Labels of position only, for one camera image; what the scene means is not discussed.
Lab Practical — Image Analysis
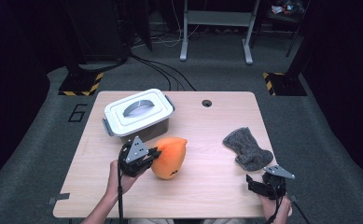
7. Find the grey fuzzy cloth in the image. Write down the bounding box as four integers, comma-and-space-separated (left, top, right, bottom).
222, 126, 274, 172

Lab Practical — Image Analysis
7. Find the striped black stand base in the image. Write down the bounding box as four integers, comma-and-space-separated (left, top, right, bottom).
262, 72, 308, 97
58, 72, 105, 97

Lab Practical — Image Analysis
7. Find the white lid with grey handle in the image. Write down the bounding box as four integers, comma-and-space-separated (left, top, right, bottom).
102, 88, 176, 138

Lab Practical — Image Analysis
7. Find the right hand-held gripper cable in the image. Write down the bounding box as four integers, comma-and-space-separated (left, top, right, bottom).
264, 176, 287, 224

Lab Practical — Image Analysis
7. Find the white cable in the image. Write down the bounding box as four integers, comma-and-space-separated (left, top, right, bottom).
157, 0, 201, 49

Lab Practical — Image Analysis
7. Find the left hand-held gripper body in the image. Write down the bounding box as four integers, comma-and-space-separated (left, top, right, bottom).
118, 135, 155, 178

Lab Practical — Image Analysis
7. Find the hand-held gripper cable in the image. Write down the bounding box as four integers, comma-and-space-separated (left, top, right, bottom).
117, 141, 133, 224
264, 176, 287, 224

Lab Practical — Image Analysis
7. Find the person's right hand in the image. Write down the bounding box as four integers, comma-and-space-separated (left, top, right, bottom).
258, 194, 293, 224

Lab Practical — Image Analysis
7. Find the dark cabinet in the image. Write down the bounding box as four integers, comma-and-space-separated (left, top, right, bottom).
62, 0, 131, 64

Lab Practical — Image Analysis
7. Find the left hand-held gripper cable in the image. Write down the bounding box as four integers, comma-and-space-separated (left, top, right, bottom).
117, 141, 133, 224

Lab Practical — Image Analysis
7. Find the person's left hand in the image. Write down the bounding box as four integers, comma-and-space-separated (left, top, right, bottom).
105, 161, 143, 197

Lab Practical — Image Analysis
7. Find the white metal stand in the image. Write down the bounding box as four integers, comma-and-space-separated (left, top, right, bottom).
179, 0, 261, 65

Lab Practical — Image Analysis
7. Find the pile of colourful small things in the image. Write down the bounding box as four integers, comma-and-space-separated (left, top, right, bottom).
271, 0, 306, 17

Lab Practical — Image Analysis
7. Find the black floor cable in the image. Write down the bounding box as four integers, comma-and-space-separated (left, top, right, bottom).
132, 55, 197, 91
129, 53, 173, 91

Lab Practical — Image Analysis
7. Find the grey transparent storage box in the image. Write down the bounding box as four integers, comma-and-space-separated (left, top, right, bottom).
119, 118, 171, 145

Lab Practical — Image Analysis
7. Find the black cable at table corner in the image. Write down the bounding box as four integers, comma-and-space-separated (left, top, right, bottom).
290, 200, 311, 224

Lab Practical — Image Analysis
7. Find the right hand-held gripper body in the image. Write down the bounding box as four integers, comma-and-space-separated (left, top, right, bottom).
261, 164, 296, 200

